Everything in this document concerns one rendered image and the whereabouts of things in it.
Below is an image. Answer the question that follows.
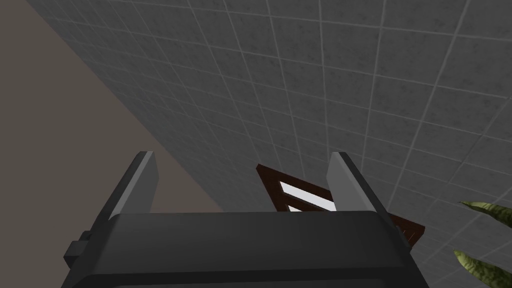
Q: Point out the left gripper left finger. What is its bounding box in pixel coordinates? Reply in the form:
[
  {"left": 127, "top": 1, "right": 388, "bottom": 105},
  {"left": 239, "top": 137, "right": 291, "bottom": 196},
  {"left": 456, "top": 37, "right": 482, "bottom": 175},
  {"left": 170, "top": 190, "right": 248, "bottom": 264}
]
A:
[{"left": 92, "top": 150, "right": 160, "bottom": 233}]

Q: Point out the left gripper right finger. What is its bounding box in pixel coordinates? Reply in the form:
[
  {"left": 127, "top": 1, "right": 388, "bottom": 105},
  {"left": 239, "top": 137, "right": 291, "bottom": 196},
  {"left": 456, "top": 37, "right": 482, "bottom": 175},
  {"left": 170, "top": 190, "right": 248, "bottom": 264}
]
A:
[{"left": 325, "top": 151, "right": 404, "bottom": 241}]

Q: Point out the brown framed window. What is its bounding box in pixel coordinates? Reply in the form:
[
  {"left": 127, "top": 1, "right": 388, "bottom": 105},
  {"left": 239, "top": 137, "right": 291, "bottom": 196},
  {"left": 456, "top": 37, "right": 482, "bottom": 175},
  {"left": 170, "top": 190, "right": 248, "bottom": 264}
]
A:
[{"left": 255, "top": 163, "right": 426, "bottom": 248}]

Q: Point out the green leafy plant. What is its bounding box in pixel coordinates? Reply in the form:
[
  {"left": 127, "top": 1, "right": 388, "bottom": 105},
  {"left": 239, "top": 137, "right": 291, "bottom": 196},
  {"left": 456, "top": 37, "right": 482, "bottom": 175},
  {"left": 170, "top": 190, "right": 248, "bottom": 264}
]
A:
[{"left": 453, "top": 201, "right": 512, "bottom": 288}]

